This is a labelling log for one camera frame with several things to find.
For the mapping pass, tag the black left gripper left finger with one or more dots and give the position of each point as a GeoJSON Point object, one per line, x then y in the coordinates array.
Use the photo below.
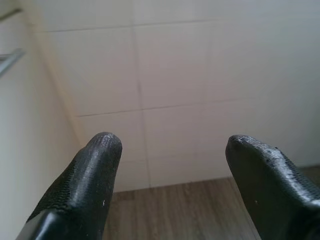
{"type": "Point", "coordinates": [82, 190]}

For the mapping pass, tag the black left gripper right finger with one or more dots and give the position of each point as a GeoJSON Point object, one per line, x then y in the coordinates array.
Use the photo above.
{"type": "Point", "coordinates": [272, 195]}

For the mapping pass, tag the cream kitchen cabinet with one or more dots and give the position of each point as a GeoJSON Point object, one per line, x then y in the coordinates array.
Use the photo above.
{"type": "Point", "coordinates": [25, 125]}

